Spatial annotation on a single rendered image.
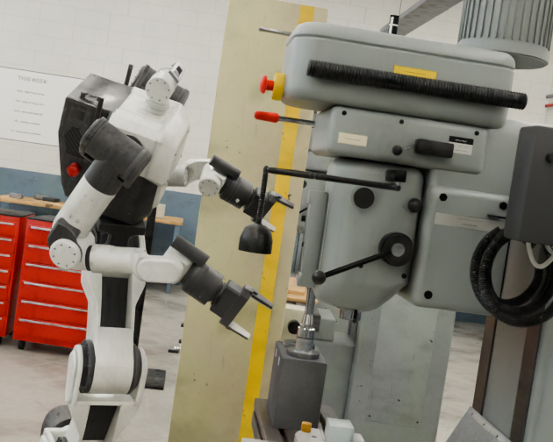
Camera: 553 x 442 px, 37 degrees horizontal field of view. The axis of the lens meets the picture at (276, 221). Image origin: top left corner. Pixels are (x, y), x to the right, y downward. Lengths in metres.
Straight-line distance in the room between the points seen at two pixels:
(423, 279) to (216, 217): 1.88
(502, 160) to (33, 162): 9.48
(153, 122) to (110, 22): 8.88
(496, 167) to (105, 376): 1.12
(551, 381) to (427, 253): 0.36
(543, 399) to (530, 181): 0.51
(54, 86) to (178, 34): 1.69
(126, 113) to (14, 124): 8.92
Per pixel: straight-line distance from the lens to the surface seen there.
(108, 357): 2.25
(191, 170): 2.55
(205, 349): 3.60
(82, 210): 2.05
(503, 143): 1.81
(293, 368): 2.20
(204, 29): 10.93
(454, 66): 1.76
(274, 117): 1.90
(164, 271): 2.02
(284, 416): 2.23
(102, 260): 2.09
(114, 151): 1.97
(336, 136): 1.70
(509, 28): 1.85
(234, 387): 3.65
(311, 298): 2.22
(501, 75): 1.79
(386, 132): 1.72
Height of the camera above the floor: 1.57
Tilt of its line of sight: 3 degrees down
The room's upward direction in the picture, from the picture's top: 8 degrees clockwise
